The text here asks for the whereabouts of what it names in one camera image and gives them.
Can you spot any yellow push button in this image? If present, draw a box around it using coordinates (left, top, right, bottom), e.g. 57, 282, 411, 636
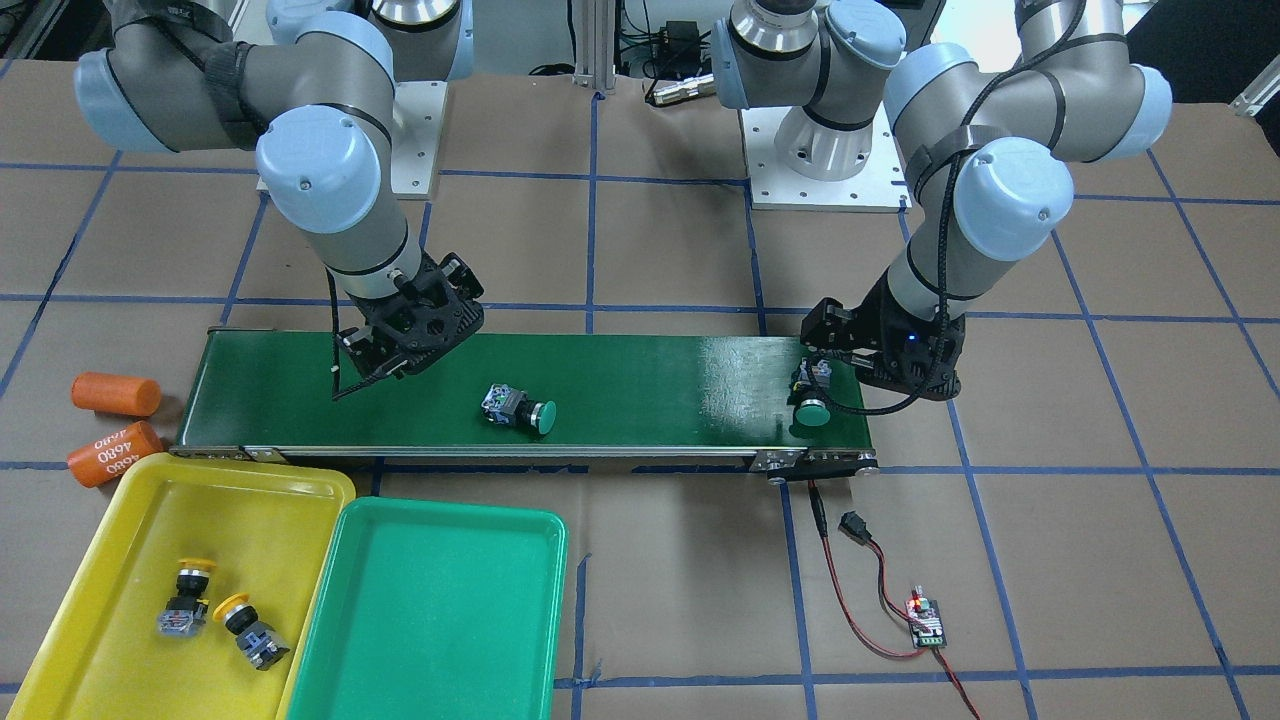
156, 559, 218, 638
212, 592, 292, 671

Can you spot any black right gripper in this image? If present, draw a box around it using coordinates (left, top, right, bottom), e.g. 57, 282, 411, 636
330, 252, 484, 402

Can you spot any yellow plastic tray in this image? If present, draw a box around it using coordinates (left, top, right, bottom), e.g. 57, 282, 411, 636
9, 454, 356, 719

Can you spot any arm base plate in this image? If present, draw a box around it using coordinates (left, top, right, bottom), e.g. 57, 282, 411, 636
390, 81, 448, 200
739, 106, 913, 213

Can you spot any green plastic tray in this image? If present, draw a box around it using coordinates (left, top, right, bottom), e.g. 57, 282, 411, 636
287, 497, 568, 719

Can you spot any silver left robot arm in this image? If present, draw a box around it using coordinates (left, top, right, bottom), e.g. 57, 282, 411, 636
710, 1, 1172, 404

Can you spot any orange 4680 cylinder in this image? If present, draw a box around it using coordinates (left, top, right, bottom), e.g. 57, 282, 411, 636
67, 421, 166, 488

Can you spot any aluminium frame post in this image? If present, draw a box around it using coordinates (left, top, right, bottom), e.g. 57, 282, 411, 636
570, 0, 618, 97

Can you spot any green conveyor belt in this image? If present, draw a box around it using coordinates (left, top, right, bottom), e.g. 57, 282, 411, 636
173, 329, 879, 480

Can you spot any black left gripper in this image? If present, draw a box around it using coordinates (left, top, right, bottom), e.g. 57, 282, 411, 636
800, 281, 965, 401

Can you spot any green push button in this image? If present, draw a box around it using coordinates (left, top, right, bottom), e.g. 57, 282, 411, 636
481, 384, 557, 436
787, 357, 832, 427

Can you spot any plain orange cylinder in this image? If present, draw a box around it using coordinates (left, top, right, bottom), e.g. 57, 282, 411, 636
70, 372, 163, 416

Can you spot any red black power cable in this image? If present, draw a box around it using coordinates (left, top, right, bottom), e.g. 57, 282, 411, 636
806, 480, 983, 720

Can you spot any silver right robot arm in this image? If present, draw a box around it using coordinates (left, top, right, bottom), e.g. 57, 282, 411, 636
74, 1, 484, 387

